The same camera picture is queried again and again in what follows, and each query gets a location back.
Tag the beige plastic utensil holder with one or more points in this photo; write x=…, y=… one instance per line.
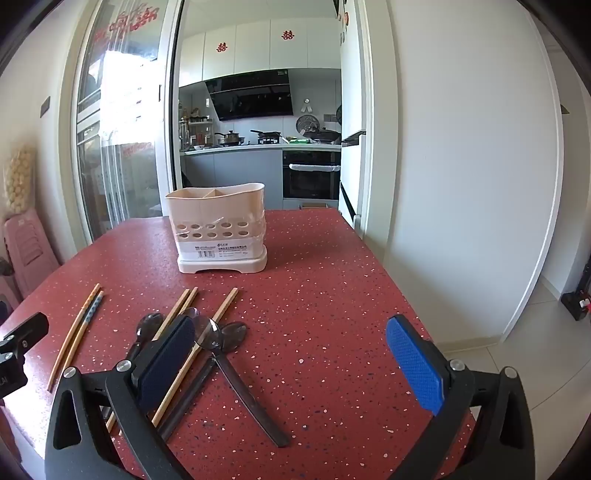
x=217, y=207

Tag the grey lower kitchen cabinets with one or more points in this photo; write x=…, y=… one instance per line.
x=240, y=177

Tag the kitchen spice rack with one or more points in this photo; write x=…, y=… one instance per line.
x=198, y=131

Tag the black device on floor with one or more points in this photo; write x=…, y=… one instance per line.
x=577, y=304

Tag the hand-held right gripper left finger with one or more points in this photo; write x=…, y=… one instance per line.
x=168, y=360

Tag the white upper kitchen cabinets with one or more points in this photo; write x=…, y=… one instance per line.
x=258, y=50

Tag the steel cooking pot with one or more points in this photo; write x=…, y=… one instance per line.
x=231, y=138

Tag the black wok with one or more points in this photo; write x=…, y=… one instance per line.
x=325, y=135

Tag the bag of pale balls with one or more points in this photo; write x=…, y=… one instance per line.
x=19, y=180

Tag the black frying pan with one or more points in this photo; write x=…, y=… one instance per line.
x=268, y=134

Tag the white refrigerator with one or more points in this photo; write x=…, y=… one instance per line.
x=353, y=92

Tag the sliding glass door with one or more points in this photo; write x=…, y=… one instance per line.
x=134, y=184

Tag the black range hood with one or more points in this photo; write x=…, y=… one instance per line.
x=254, y=97

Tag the pink plastic stool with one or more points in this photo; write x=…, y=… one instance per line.
x=27, y=244

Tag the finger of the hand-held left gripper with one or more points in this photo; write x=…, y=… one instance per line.
x=27, y=330

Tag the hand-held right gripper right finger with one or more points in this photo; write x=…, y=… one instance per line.
x=413, y=364

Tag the black built-in oven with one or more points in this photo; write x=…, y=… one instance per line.
x=309, y=182

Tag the red window decal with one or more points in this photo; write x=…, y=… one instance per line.
x=124, y=23

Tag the dark wall switch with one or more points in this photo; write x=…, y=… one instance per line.
x=45, y=106

